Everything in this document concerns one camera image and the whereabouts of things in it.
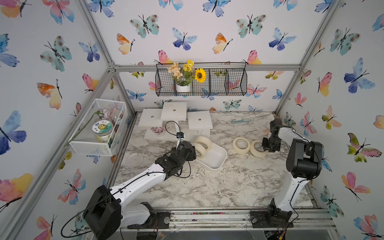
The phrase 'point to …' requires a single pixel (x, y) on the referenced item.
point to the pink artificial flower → (157, 130)
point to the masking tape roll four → (256, 149)
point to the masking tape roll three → (203, 141)
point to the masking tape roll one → (241, 145)
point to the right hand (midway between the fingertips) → (268, 147)
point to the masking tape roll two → (200, 149)
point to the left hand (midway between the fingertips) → (190, 147)
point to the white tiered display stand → (163, 124)
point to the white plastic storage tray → (215, 157)
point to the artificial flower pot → (183, 80)
